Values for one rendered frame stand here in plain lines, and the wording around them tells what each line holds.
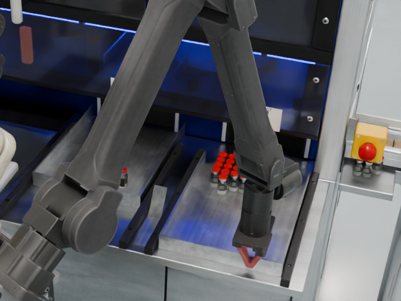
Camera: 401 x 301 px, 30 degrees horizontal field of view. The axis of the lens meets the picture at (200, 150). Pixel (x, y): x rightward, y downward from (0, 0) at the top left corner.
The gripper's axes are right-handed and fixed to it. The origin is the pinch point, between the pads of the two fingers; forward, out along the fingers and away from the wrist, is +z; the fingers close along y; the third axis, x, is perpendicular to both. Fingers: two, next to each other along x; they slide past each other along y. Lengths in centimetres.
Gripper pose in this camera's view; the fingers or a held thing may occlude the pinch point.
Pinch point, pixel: (250, 263)
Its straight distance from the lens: 151.6
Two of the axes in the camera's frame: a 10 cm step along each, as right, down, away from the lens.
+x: -9.6, -2.0, 2.0
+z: -0.6, 8.3, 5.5
